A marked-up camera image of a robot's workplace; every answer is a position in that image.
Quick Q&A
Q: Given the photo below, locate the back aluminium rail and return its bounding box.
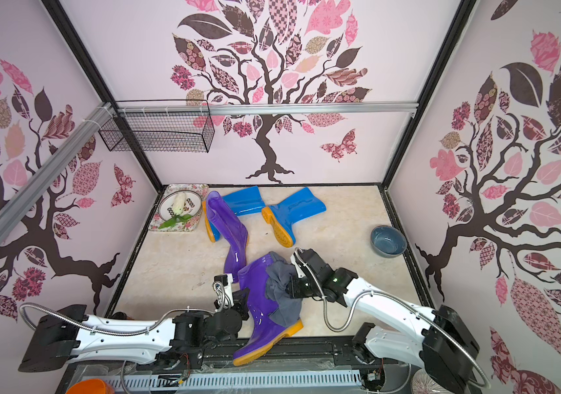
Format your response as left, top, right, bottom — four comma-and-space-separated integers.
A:
116, 101, 419, 116

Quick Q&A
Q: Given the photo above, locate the grey-blue bowl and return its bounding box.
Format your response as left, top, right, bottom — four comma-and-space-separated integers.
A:
370, 226, 408, 259

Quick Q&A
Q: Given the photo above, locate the orange round object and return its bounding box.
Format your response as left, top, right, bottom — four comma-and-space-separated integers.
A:
66, 379, 115, 394

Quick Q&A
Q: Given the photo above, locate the white slotted cable duct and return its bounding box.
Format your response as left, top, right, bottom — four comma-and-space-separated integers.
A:
81, 370, 364, 394

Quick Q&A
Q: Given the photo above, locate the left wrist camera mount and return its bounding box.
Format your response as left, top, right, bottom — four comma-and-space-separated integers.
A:
213, 274, 234, 312

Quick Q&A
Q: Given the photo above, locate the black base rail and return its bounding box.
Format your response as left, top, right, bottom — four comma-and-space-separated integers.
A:
57, 334, 423, 393

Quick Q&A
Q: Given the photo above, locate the black wire basket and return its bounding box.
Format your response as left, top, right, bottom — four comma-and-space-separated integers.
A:
99, 98, 215, 154

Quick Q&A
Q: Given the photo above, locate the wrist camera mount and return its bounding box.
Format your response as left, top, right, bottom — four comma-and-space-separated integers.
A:
213, 274, 234, 312
290, 251, 308, 279

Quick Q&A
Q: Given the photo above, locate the grey cloth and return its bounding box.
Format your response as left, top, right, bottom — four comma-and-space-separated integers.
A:
265, 252, 302, 328

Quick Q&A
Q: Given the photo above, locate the purple boot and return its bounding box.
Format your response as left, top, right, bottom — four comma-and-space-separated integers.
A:
233, 253, 303, 366
206, 191, 249, 282

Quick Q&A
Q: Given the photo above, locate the blue boot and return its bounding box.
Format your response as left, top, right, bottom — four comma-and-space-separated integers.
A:
262, 187, 326, 248
203, 186, 265, 243

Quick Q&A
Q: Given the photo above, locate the floral square tray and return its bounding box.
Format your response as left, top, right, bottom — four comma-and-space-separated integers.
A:
149, 184, 209, 232

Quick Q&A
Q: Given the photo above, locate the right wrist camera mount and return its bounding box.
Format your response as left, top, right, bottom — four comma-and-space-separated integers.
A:
290, 251, 308, 279

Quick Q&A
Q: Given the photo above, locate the white patterned plate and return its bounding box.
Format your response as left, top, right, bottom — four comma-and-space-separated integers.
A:
157, 190, 203, 223

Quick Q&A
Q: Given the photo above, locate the round wire fan guard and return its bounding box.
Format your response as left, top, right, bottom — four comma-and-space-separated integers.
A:
411, 369, 442, 394

